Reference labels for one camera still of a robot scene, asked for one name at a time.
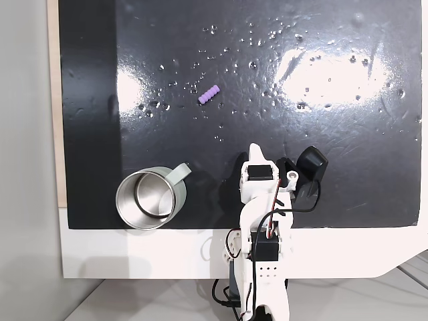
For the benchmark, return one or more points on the purple ribbed pen grip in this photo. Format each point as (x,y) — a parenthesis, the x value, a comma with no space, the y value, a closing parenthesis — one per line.
(209,94)

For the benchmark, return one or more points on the black glossy mat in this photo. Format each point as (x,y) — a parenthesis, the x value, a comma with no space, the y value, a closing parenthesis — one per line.
(200,150)

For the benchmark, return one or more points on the grey-green steel mug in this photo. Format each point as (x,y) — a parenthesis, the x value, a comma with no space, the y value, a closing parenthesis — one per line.
(147,195)

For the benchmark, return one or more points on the beige wooden board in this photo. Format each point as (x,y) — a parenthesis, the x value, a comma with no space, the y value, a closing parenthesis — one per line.
(53,100)

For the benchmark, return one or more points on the black oval camera box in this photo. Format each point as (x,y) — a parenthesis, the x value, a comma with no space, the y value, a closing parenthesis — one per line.
(312,164)

